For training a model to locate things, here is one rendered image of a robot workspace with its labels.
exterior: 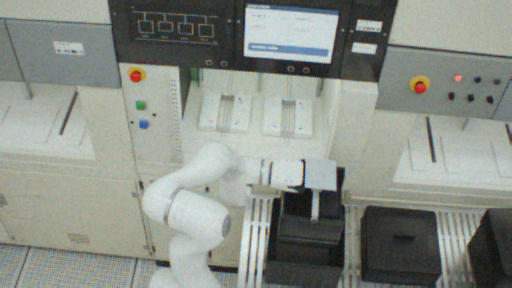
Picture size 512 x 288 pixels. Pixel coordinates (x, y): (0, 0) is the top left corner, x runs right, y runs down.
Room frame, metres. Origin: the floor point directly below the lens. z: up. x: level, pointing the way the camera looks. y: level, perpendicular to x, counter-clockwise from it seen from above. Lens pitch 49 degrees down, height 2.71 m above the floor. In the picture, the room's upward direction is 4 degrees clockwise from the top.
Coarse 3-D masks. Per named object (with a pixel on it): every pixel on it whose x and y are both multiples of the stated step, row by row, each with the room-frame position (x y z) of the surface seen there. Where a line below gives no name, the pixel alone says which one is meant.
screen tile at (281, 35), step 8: (256, 16) 1.45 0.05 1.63; (264, 16) 1.45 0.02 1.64; (272, 16) 1.45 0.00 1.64; (288, 16) 1.45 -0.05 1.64; (264, 24) 1.45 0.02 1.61; (272, 24) 1.45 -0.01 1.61; (280, 24) 1.45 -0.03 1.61; (288, 24) 1.45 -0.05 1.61; (256, 32) 1.45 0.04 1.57; (264, 32) 1.45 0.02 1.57; (272, 32) 1.45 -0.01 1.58; (280, 32) 1.45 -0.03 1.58; (264, 40) 1.45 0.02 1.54; (272, 40) 1.45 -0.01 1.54; (280, 40) 1.45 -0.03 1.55
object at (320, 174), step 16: (320, 160) 1.20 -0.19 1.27; (304, 176) 1.25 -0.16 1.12; (320, 176) 1.13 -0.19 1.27; (336, 176) 1.24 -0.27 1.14; (288, 192) 1.24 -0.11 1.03; (304, 192) 1.23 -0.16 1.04; (288, 224) 1.04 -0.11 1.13; (304, 224) 1.04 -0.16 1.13; (320, 224) 1.04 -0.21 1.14; (336, 224) 1.03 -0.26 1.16; (288, 240) 1.04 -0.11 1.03; (304, 240) 1.03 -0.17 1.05; (320, 240) 1.03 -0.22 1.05; (336, 240) 1.03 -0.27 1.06
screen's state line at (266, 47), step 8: (248, 48) 1.45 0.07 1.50; (256, 48) 1.45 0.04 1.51; (264, 48) 1.45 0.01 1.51; (272, 48) 1.45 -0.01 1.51; (280, 48) 1.45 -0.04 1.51; (288, 48) 1.45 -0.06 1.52; (296, 48) 1.45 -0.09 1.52; (304, 48) 1.44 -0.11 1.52; (312, 48) 1.44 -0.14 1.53; (320, 48) 1.44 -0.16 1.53; (320, 56) 1.44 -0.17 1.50
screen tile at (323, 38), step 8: (296, 16) 1.45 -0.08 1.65; (304, 16) 1.45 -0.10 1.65; (312, 16) 1.45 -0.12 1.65; (296, 24) 1.45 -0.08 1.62; (304, 24) 1.45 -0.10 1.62; (312, 24) 1.45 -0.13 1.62; (320, 24) 1.44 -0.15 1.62; (296, 32) 1.45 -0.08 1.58; (328, 32) 1.44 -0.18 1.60; (296, 40) 1.45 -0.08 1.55; (304, 40) 1.45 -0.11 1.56; (312, 40) 1.44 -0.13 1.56; (320, 40) 1.44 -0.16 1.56; (328, 40) 1.44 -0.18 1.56
